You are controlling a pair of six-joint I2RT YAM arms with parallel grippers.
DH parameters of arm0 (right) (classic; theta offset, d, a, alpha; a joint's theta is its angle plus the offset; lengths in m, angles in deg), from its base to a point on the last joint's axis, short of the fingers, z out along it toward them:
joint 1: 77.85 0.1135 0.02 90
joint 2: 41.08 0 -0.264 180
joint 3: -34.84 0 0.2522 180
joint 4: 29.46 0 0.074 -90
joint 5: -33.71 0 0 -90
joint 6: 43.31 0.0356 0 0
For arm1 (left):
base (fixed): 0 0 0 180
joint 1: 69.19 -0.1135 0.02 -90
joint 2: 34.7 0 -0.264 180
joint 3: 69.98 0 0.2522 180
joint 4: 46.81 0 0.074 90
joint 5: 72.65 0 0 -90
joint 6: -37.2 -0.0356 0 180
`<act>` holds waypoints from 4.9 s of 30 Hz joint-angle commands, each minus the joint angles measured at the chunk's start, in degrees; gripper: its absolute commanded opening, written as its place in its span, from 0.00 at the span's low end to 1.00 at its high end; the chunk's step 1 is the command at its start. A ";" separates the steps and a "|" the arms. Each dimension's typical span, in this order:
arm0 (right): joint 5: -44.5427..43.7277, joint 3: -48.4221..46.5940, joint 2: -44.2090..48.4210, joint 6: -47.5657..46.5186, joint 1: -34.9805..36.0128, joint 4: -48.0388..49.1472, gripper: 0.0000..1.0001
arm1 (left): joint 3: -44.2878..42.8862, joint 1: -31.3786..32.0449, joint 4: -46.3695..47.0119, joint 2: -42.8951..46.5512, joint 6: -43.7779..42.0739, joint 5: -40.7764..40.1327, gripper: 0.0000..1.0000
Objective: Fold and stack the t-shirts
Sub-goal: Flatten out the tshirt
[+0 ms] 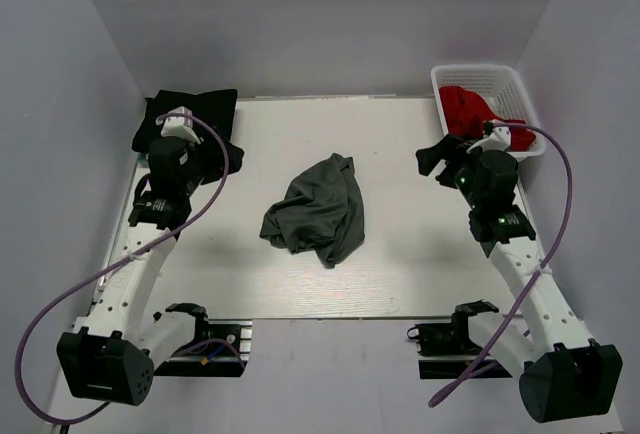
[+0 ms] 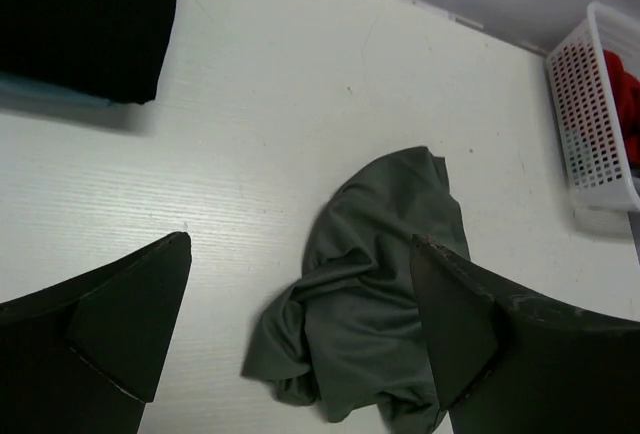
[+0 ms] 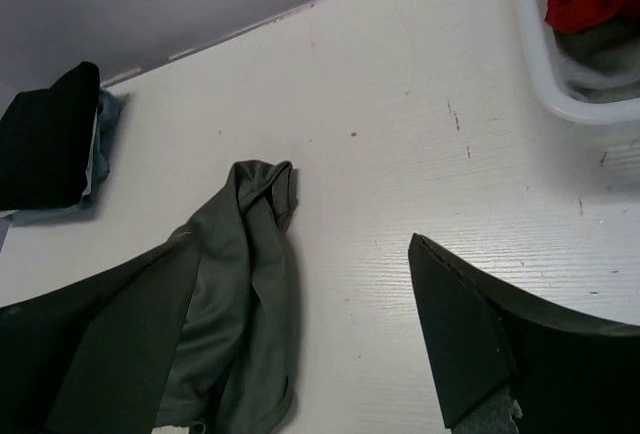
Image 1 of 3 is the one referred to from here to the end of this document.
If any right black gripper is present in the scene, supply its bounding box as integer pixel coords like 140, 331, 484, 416
416, 134, 485, 209

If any grey t shirt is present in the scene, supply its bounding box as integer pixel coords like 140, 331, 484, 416
259, 153, 365, 269

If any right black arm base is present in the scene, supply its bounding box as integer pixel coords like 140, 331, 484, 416
406, 322, 481, 380

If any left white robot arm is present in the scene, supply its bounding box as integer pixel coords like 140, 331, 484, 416
56, 136, 204, 406

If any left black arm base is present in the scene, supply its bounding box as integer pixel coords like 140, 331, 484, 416
154, 320, 253, 378

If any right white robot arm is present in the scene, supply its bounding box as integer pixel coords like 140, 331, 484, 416
416, 135, 623, 423

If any red t shirt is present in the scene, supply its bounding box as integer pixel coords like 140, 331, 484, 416
439, 86, 524, 140

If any folded black t shirt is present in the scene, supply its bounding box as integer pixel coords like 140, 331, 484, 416
131, 89, 244, 184

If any white plastic basket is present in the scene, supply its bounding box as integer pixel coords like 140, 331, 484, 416
431, 64, 538, 134

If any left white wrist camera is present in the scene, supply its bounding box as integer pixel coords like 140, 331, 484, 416
156, 106, 200, 144

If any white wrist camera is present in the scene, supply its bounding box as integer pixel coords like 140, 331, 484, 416
156, 106, 200, 144
473, 121, 511, 152

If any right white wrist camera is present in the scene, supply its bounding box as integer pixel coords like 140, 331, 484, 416
473, 121, 511, 152

